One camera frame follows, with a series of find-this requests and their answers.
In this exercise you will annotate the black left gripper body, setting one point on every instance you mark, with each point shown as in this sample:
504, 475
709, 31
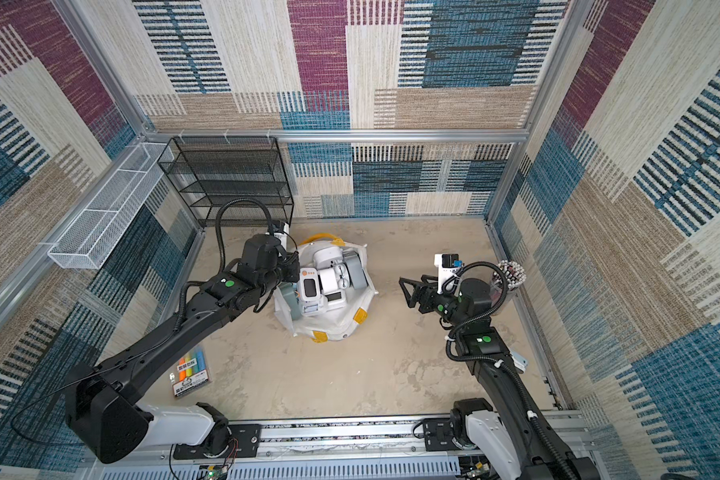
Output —
290, 271

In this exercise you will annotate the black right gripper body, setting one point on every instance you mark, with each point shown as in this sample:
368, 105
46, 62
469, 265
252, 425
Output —
428, 295

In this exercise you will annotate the white canvas bag yellow handles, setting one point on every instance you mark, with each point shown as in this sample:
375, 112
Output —
338, 320

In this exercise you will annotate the white rectangular alarm clock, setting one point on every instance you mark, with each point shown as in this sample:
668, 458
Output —
332, 271

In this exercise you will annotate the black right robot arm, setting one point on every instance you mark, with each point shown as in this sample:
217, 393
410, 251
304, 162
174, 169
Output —
508, 428

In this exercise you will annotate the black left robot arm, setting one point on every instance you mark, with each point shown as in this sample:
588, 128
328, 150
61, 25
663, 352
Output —
103, 404

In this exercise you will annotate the grey square device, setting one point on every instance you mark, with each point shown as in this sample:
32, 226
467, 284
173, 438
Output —
355, 269

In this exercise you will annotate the cup of coloured pencils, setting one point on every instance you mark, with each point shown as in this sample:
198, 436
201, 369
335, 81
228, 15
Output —
503, 288

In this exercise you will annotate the highlighter marker pack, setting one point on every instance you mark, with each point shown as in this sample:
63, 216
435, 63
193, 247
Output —
189, 373

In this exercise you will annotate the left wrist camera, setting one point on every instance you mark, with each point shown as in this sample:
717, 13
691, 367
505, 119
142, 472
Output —
281, 230

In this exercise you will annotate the black wire mesh shelf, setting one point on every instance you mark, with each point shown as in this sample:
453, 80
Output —
208, 172

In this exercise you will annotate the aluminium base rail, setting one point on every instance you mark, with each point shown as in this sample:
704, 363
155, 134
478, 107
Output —
366, 447

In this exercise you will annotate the white wire mesh basket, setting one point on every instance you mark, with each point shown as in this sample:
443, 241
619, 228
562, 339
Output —
93, 235

